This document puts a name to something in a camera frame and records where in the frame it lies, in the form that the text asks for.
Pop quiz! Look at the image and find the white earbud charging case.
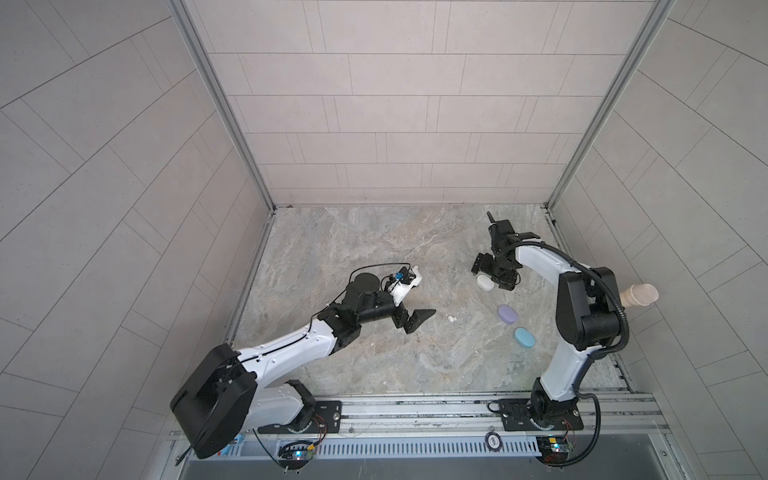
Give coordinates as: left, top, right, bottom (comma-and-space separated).
476, 274, 496, 292

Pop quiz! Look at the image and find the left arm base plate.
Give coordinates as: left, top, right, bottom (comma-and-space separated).
257, 401, 343, 435

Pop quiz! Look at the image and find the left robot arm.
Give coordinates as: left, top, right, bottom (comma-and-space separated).
170, 265, 435, 459

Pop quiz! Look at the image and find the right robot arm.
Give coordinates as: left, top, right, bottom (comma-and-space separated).
471, 218, 628, 423

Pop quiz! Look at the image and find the aluminium corner frame post left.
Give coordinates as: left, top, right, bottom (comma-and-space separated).
166, 0, 276, 212

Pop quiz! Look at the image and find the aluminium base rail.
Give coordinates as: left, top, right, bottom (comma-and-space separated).
240, 390, 670, 443

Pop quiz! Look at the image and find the aluminium corner frame post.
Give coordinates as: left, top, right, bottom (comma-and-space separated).
166, 0, 276, 212
545, 0, 676, 210

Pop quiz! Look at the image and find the aluminium corner frame post right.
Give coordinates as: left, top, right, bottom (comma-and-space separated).
545, 0, 676, 210

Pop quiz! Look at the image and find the left green circuit board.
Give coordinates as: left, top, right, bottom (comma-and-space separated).
277, 440, 318, 471

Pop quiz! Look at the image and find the purple earbud charging case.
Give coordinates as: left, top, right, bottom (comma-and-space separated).
497, 305, 519, 324

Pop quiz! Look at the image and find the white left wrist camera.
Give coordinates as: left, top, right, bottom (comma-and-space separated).
385, 266, 422, 306

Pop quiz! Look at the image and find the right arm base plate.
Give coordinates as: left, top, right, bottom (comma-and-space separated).
487, 397, 584, 432

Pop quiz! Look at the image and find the right green circuit board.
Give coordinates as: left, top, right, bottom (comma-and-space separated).
536, 436, 573, 465

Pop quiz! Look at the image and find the beige wooden handle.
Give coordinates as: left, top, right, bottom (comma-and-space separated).
620, 284, 659, 307

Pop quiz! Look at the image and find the green circuit board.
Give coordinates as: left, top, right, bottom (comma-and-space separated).
536, 436, 573, 465
277, 440, 318, 471

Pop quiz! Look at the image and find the light blue earbud charging case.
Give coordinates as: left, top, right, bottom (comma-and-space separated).
514, 327, 536, 348

